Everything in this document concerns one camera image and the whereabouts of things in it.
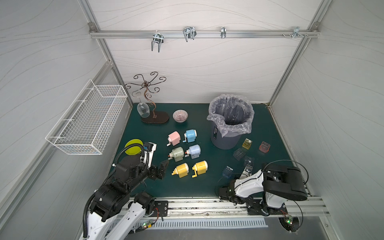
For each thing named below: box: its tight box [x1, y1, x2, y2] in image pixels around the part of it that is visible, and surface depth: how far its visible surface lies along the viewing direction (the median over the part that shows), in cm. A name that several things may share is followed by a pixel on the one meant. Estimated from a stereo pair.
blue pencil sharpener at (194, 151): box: [185, 144, 201, 159], surface depth 88 cm
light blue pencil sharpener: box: [182, 129, 197, 143], surface depth 97 cm
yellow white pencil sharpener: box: [192, 160, 208, 178], surface depth 82 cm
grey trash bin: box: [210, 120, 242, 150], surface depth 98 cm
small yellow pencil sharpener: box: [171, 163, 189, 178], surface depth 82 cm
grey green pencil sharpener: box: [168, 147, 185, 162], surface depth 88 cm
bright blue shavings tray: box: [222, 165, 234, 179], surface depth 88 cm
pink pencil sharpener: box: [166, 131, 181, 146], surface depth 95 cm
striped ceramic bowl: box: [172, 109, 189, 123], surface depth 113 cm
